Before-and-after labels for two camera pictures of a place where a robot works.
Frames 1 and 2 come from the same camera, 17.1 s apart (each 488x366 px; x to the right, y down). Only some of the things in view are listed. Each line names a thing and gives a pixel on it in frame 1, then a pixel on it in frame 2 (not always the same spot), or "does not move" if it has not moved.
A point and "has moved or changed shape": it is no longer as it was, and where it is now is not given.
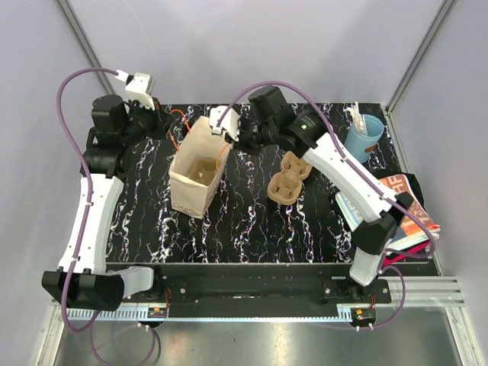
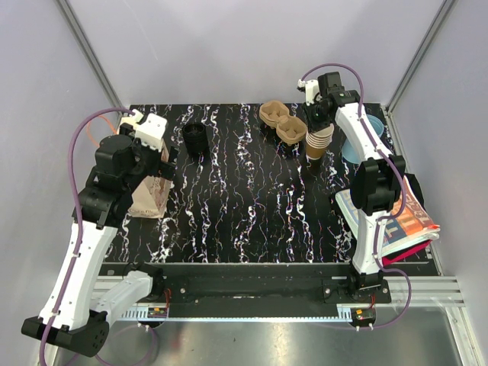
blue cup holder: [357, 142] does not move
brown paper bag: [199, 164] → [151, 195]
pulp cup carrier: [285, 187] has moved or changed shape
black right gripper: [243, 123] → [312, 125]
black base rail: [258, 283] does not move
